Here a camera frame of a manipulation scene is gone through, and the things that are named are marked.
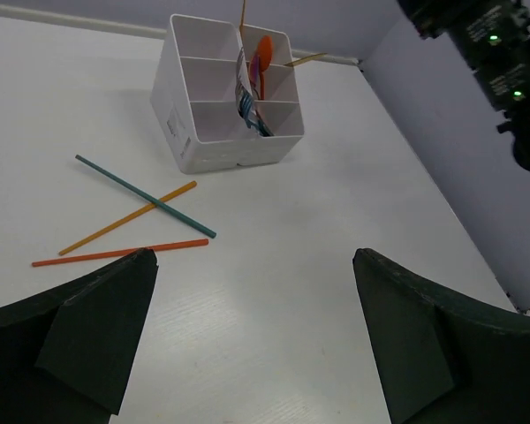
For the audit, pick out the teal chopstick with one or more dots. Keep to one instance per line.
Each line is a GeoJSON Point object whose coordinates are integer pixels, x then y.
{"type": "Point", "coordinates": [147, 197]}

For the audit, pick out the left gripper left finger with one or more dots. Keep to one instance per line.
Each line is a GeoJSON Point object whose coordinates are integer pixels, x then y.
{"type": "Point", "coordinates": [66, 354]}

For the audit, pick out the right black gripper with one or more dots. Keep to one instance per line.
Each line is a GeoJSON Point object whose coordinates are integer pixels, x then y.
{"type": "Point", "coordinates": [493, 37]}

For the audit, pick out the pink handled silver fork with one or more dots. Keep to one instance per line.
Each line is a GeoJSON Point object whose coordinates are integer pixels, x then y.
{"type": "Point", "coordinates": [242, 81]}

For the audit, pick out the right white divided container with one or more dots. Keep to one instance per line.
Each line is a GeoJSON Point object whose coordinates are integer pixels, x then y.
{"type": "Point", "coordinates": [280, 108]}

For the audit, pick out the white divided container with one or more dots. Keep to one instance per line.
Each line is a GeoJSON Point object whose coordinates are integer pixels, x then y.
{"type": "Point", "coordinates": [193, 96]}
{"type": "Point", "coordinates": [280, 108]}

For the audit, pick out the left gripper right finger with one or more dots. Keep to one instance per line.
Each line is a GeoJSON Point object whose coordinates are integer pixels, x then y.
{"type": "Point", "coordinates": [441, 356]}

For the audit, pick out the orange plastic spoon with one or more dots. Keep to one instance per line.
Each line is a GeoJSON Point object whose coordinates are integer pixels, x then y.
{"type": "Point", "coordinates": [265, 54]}

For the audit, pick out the red orange chopstick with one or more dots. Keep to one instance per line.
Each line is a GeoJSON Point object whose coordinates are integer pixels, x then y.
{"type": "Point", "coordinates": [121, 253]}

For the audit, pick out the left white divided container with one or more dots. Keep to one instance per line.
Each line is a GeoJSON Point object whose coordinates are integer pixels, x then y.
{"type": "Point", "coordinates": [193, 96]}

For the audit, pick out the blue metal fork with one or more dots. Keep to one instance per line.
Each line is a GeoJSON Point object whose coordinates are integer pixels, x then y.
{"type": "Point", "coordinates": [252, 118]}

